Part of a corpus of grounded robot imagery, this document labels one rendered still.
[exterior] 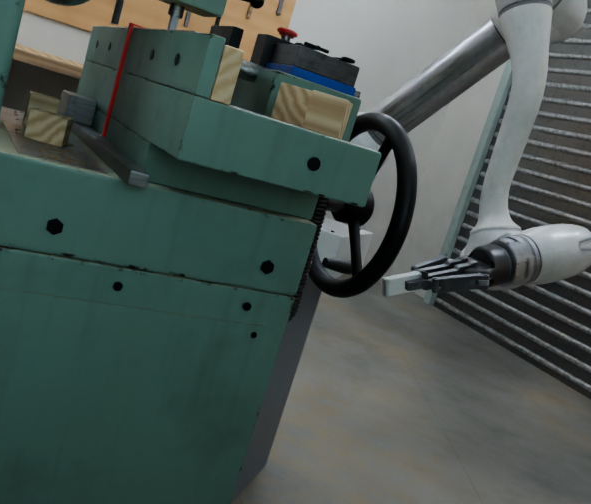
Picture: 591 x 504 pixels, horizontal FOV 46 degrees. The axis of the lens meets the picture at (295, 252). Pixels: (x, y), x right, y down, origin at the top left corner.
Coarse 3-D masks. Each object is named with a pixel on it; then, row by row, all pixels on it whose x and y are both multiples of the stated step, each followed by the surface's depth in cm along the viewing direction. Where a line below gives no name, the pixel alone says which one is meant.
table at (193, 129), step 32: (96, 64) 104; (96, 96) 99; (128, 96) 83; (160, 96) 71; (192, 96) 62; (160, 128) 69; (192, 128) 62; (224, 128) 64; (256, 128) 65; (288, 128) 66; (192, 160) 63; (224, 160) 65; (256, 160) 66; (288, 160) 67; (320, 160) 69; (352, 160) 70; (320, 192) 70; (352, 192) 72
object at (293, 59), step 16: (256, 48) 100; (272, 48) 98; (288, 48) 93; (304, 48) 91; (272, 64) 96; (288, 64) 92; (304, 64) 91; (320, 64) 92; (336, 64) 93; (320, 80) 93; (336, 80) 94; (352, 80) 95
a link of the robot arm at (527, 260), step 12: (504, 240) 124; (516, 240) 123; (528, 240) 123; (516, 252) 121; (528, 252) 122; (516, 264) 121; (528, 264) 122; (540, 264) 123; (516, 276) 121; (528, 276) 123
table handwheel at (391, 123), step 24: (360, 120) 107; (384, 120) 102; (384, 144) 102; (408, 144) 98; (408, 168) 96; (408, 192) 95; (336, 216) 106; (360, 216) 105; (408, 216) 95; (384, 240) 96; (312, 264) 113; (360, 264) 103; (384, 264) 97; (336, 288) 105; (360, 288) 101
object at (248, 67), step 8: (216, 32) 92; (224, 32) 90; (232, 32) 87; (240, 32) 88; (232, 40) 88; (240, 40) 88; (248, 64) 93; (256, 64) 94; (240, 72) 93; (248, 72) 93; (256, 72) 94; (248, 80) 94
